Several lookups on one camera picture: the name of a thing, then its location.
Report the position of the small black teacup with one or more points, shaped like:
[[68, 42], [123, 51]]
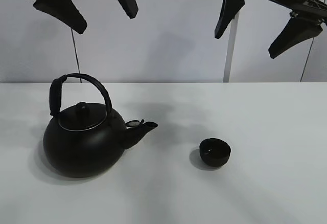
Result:
[[214, 152]]

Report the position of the white vertical post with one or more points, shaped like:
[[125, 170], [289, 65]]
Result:
[[230, 48]]

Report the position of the black round teapot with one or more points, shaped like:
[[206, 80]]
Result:
[[86, 139]]

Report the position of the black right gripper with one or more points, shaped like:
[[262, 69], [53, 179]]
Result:
[[295, 31]]

